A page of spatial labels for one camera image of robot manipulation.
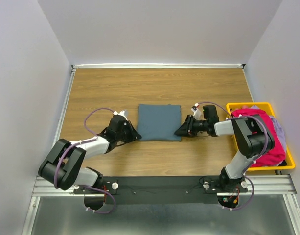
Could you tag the aluminium back table rail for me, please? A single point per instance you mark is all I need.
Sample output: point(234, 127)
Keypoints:
point(157, 65)

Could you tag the black garment in bin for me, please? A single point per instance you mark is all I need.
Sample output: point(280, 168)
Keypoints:
point(283, 163)

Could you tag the aluminium left table rail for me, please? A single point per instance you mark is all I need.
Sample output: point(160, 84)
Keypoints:
point(63, 106)

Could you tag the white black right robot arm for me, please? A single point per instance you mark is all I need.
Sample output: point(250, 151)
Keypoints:
point(253, 139)

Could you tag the teal blue t-shirt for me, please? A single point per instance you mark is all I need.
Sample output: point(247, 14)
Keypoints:
point(159, 122)

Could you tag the lavender t-shirt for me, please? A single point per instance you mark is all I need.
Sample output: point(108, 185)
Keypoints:
point(278, 133)

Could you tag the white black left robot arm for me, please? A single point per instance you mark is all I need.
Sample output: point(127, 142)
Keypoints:
point(62, 165)

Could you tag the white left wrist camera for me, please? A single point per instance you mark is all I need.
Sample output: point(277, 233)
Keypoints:
point(123, 113)

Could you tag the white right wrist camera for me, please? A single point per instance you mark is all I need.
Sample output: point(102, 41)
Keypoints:
point(196, 112)

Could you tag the aluminium table rail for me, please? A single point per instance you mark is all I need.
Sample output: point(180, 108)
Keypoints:
point(157, 65)
point(63, 106)

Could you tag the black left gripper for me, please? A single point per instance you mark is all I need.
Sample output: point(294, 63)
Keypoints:
point(133, 135)

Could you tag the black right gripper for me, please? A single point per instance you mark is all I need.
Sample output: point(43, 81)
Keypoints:
point(186, 129)

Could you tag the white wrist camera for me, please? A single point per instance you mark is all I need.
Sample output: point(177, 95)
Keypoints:
point(196, 112)
point(123, 113)

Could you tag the aluminium front frame rail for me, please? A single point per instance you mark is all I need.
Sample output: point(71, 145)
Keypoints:
point(259, 185)

